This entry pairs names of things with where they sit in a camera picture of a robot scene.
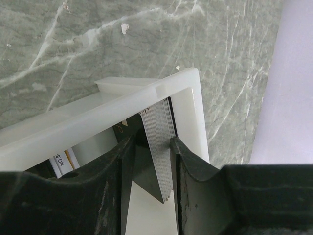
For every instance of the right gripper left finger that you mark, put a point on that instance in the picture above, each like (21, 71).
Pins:
(92, 200)

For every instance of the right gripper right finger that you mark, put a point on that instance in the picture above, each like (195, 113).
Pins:
(240, 199)

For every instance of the stack of cards in bin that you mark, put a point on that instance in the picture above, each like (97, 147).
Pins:
(135, 144)

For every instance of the white plastic card bin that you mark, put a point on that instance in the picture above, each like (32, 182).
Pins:
(22, 145)

